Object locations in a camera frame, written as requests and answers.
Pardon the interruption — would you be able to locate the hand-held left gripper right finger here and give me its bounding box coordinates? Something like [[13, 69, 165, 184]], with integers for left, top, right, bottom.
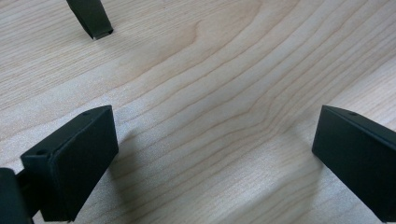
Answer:
[[311, 105, 396, 224]]

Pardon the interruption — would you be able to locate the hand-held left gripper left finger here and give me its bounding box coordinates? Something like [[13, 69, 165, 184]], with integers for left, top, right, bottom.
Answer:
[[17, 105, 120, 223]]

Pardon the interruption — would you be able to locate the black shelf with metal legs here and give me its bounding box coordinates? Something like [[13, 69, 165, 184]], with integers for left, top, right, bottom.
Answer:
[[65, 0, 114, 41]]

